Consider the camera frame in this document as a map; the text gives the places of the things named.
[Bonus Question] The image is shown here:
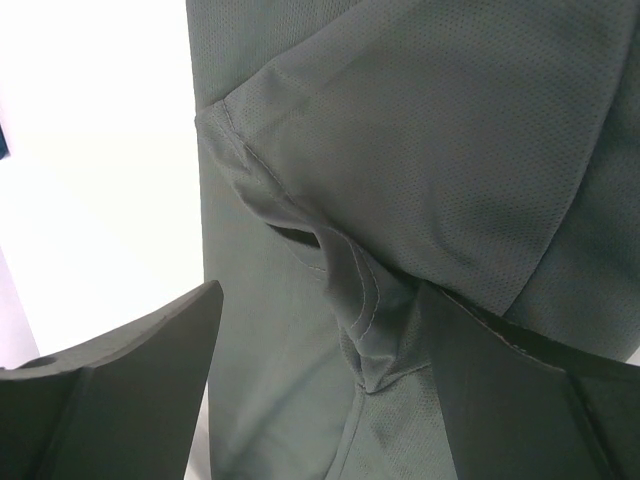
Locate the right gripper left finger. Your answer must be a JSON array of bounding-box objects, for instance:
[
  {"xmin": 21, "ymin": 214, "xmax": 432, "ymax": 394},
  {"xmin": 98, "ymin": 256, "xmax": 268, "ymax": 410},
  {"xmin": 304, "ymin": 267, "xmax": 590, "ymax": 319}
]
[{"xmin": 1, "ymin": 281, "xmax": 222, "ymax": 480}]

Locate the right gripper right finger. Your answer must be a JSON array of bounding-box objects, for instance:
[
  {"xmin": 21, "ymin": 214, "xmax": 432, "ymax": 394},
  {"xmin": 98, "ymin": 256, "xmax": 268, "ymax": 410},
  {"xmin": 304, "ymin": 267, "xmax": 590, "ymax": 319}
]
[{"xmin": 419, "ymin": 283, "xmax": 639, "ymax": 479}]

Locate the dark grey t-shirt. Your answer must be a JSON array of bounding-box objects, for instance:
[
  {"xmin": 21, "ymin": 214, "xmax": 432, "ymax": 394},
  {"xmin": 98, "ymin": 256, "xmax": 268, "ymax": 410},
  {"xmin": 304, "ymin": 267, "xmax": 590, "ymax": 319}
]
[{"xmin": 186, "ymin": 1, "xmax": 639, "ymax": 479}]

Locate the folded blue t-shirt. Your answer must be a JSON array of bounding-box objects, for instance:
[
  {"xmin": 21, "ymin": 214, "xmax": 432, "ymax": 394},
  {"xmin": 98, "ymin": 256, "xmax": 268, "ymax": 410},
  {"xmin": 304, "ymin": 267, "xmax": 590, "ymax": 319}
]
[{"xmin": 0, "ymin": 103, "xmax": 10, "ymax": 160}]

